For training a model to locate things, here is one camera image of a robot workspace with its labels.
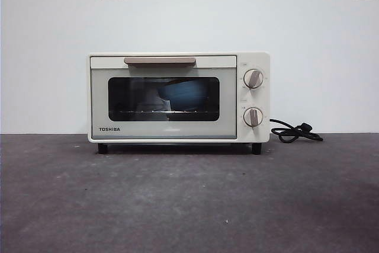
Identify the blue ribbed bowl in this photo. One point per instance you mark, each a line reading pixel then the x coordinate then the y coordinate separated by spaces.
pixel 185 96

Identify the cream Toshiba toaster oven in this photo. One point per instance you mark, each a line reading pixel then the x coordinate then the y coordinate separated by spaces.
pixel 255 99

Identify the oven door with glass window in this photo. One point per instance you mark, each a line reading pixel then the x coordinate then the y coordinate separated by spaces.
pixel 100 102

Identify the oven timer knob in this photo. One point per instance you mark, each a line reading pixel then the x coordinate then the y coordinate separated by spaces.
pixel 253 116

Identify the oven temperature knob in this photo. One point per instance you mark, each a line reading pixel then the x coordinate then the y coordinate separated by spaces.
pixel 254 78

